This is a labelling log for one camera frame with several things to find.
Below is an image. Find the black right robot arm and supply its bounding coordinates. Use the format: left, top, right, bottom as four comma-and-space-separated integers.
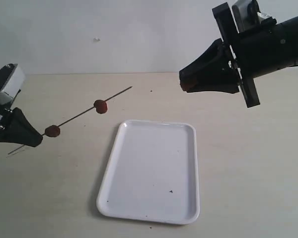
179, 0, 298, 108

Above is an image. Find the white plastic tray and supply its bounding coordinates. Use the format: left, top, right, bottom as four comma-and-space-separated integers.
96, 119, 200, 225

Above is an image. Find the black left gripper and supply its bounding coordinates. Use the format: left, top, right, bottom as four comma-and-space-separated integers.
0, 100, 43, 147

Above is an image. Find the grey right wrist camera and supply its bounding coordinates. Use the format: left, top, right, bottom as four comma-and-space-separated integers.
232, 0, 273, 33

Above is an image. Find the red date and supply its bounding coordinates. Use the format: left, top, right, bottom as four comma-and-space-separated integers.
180, 77, 198, 92
93, 100, 108, 114
44, 125, 61, 138

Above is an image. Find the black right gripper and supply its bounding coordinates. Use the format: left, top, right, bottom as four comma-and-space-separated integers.
179, 2, 260, 108

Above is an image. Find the thin metal skewer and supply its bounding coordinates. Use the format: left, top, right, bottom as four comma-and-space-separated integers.
9, 86, 134, 154

